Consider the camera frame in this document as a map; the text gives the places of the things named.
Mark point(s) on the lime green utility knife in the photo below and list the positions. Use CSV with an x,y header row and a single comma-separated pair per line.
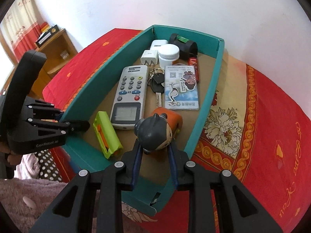
x,y
106,135

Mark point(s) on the grey cartoon head keychain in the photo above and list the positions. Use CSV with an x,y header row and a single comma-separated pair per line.
x,y
153,133

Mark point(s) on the books on cabinet top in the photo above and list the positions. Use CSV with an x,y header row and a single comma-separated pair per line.
x,y
46,35

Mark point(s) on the red white curtain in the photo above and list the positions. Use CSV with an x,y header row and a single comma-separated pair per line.
x,y
21,27

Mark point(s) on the white remote control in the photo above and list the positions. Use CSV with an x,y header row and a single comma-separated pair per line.
x,y
129,100

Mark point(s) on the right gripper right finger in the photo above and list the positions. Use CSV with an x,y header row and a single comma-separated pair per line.
x,y
218,202

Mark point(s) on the orange pouch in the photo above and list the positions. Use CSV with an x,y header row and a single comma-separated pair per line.
x,y
174,119

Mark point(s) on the white plug charger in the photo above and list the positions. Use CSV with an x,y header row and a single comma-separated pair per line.
x,y
149,57

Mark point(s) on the polka dot folded cloth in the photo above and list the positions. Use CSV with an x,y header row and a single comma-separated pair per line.
x,y
38,165

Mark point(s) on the red patterned bedspread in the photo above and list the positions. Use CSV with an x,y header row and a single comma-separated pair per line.
x,y
245,124

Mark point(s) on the wooden shelf cabinet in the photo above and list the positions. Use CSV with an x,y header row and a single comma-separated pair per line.
x,y
58,49

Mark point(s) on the white round jar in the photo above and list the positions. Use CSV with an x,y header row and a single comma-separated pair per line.
x,y
168,53

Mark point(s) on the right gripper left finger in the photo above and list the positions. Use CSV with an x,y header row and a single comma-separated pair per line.
x,y
93,200

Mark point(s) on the white earbuds case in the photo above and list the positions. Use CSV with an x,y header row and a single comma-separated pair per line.
x,y
157,43

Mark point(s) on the person's left hand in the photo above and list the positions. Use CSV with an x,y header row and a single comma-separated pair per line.
x,y
12,160

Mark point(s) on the illustrated ID card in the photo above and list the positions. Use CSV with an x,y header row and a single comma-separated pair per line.
x,y
180,88

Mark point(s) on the red lighter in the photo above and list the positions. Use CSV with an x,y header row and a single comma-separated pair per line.
x,y
193,61

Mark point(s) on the pink fluffy blanket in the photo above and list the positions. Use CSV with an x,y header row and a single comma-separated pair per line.
x,y
25,200

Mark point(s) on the keys with black fob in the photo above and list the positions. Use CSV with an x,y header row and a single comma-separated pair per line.
x,y
156,82

